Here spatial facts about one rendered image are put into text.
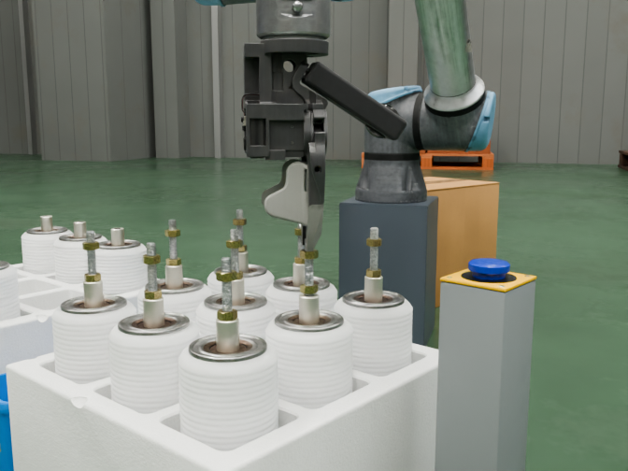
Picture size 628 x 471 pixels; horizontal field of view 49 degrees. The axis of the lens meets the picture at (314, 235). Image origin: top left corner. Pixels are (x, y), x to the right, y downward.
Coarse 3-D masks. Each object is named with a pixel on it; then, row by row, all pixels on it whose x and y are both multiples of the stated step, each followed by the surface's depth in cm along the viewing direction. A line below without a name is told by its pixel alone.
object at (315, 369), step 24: (288, 336) 71; (312, 336) 71; (336, 336) 72; (288, 360) 71; (312, 360) 71; (336, 360) 72; (288, 384) 72; (312, 384) 71; (336, 384) 72; (312, 408) 72
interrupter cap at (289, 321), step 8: (288, 312) 77; (296, 312) 78; (320, 312) 77; (328, 312) 77; (280, 320) 75; (288, 320) 75; (296, 320) 76; (320, 320) 76; (328, 320) 75; (336, 320) 75; (288, 328) 72; (296, 328) 71; (304, 328) 71; (312, 328) 71; (320, 328) 71; (328, 328) 72
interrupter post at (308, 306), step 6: (300, 294) 75; (318, 294) 75; (300, 300) 74; (306, 300) 74; (312, 300) 74; (318, 300) 74; (300, 306) 74; (306, 306) 74; (312, 306) 74; (318, 306) 74; (300, 312) 74; (306, 312) 74; (312, 312) 74; (318, 312) 74; (300, 318) 74; (306, 318) 74; (312, 318) 74; (318, 318) 74
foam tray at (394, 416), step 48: (48, 384) 76; (96, 384) 76; (384, 384) 76; (432, 384) 81; (48, 432) 77; (96, 432) 70; (144, 432) 64; (288, 432) 64; (336, 432) 68; (384, 432) 75; (432, 432) 83
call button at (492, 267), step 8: (472, 264) 67; (480, 264) 67; (488, 264) 67; (496, 264) 67; (504, 264) 67; (472, 272) 68; (480, 272) 67; (488, 272) 66; (496, 272) 66; (504, 272) 67
